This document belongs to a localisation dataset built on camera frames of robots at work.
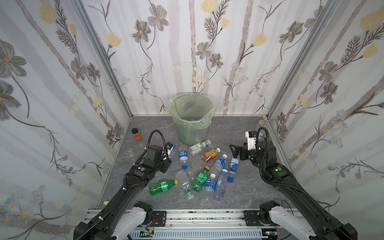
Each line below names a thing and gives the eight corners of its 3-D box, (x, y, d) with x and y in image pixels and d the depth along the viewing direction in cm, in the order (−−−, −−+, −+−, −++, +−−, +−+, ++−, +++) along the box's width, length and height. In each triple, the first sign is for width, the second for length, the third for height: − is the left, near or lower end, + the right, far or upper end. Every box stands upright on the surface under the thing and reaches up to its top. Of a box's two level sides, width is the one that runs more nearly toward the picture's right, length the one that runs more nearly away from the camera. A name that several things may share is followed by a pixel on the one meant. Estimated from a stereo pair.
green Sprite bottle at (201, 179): (191, 189, 85) (191, 186, 81) (203, 167, 93) (203, 164, 90) (199, 194, 83) (199, 191, 79) (210, 171, 92) (211, 168, 88)
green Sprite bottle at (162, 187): (152, 198, 82) (149, 195, 78) (150, 189, 85) (148, 186, 81) (179, 186, 86) (179, 183, 82) (177, 179, 89) (176, 175, 85)
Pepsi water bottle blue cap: (178, 169, 93) (177, 165, 89) (180, 150, 102) (179, 145, 98) (187, 169, 93) (187, 165, 89) (188, 150, 102) (188, 145, 98)
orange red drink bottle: (204, 163, 95) (205, 160, 91) (201, 156, 98) (201, 153, 95) (221, 156, 99) (222, 152, 95) (217, 149, 102) (218, 146, 98)
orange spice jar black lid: (135, 141, 106) (130, 133, 98) (136, 136, 109) (132, 127, 101) (141, 141, 106) (137, 133, 99) (143, 136, 109) (139, 127, 102)
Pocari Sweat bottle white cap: (207, 170, 90) (208, 168, 87) (222, 155, 97) (223, 152, 94) (215, 177, 87) (216, 175, 85) (230, 160, 95) (231, 158, 92)
